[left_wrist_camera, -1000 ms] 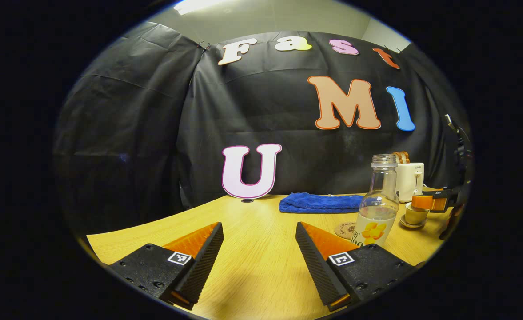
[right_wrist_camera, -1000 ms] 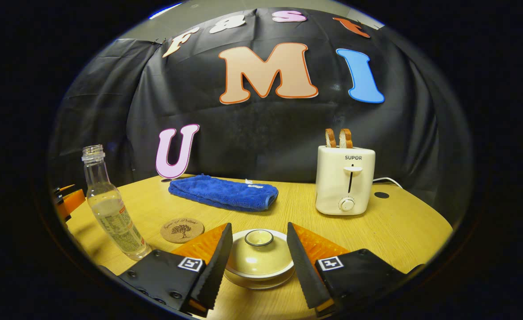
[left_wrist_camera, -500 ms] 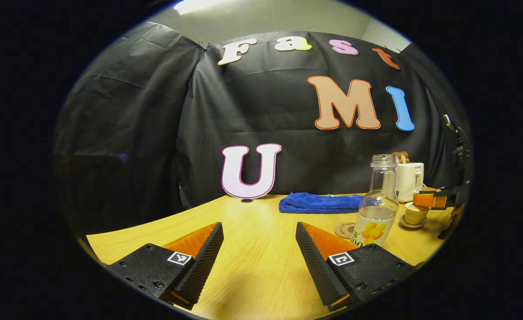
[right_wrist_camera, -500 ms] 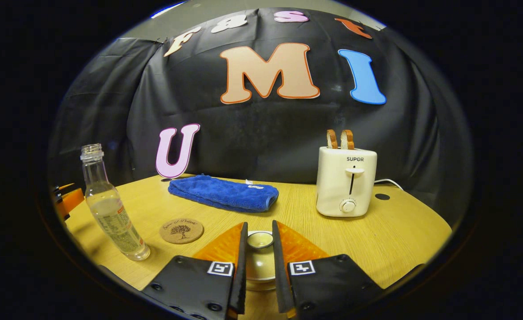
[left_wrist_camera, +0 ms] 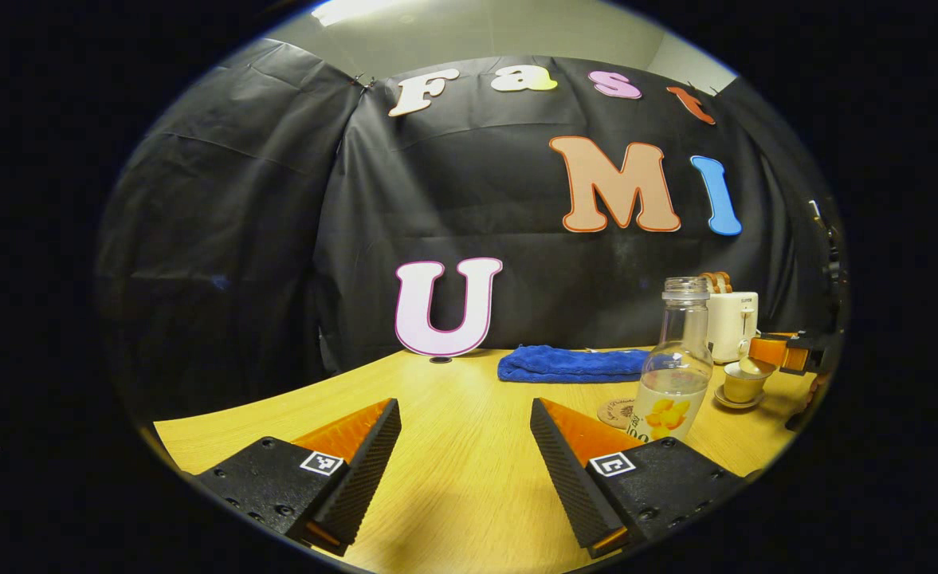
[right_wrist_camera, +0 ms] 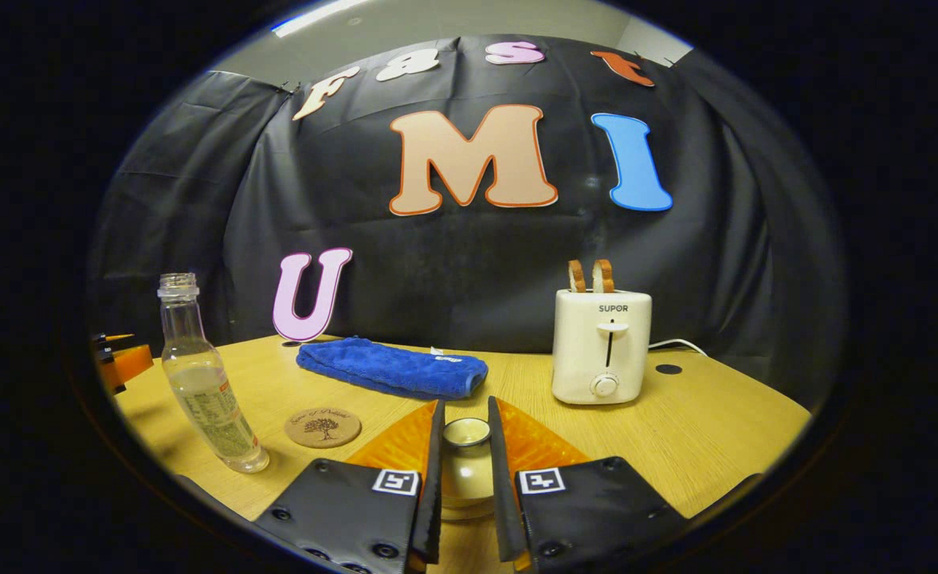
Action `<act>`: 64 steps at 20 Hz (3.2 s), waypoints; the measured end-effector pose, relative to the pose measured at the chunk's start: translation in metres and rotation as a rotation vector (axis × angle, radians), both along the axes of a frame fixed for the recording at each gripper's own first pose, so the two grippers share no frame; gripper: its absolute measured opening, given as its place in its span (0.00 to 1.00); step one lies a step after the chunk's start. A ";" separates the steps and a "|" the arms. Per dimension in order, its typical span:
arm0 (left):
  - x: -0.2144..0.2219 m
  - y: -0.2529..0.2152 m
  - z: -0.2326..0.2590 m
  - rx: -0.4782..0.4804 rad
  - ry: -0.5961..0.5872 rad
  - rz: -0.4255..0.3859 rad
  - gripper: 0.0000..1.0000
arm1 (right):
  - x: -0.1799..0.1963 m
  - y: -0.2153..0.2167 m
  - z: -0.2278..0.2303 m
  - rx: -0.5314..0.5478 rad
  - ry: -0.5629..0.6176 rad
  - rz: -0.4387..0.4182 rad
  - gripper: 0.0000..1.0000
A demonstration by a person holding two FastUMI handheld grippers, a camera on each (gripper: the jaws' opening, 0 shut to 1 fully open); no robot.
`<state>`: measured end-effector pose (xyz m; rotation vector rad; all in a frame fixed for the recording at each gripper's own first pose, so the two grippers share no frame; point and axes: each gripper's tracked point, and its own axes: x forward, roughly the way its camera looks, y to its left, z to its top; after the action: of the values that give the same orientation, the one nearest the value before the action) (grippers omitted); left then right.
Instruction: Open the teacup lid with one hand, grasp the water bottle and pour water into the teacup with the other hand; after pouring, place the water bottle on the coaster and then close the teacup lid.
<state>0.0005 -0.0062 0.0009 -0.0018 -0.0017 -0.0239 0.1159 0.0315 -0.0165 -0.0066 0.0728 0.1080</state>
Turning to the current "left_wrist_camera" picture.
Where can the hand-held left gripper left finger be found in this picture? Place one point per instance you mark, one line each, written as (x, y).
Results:
(365, 470)

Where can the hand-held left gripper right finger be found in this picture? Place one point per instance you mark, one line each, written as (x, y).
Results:
(568, 478)

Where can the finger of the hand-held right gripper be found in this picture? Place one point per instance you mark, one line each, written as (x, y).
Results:
(767, 351)

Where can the cream teacup lid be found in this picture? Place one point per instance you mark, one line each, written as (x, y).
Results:
(757, 367)

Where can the cream ceramic teacup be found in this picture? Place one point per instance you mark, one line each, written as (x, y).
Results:
(743, 389)

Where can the round cork coaster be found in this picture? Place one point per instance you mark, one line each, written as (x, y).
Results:
(616, 413)

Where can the clear plastic water bottle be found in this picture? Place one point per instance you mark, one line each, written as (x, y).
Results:
(676, 375)

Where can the cream toaster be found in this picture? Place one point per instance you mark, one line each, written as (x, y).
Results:
(731, 327)

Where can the cream ceramic saucer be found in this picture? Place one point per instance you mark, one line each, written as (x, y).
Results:
(728, 402)

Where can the toast slice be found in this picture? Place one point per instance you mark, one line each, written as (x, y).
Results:
(724, 281)
(710, 283)

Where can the blue folded towel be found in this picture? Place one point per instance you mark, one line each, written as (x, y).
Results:
(564, 364)

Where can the black backdrop cloth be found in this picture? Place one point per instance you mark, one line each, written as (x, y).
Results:
(277, 239)

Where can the ceiling light panel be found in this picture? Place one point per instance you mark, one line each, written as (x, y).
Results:
(357, 9)

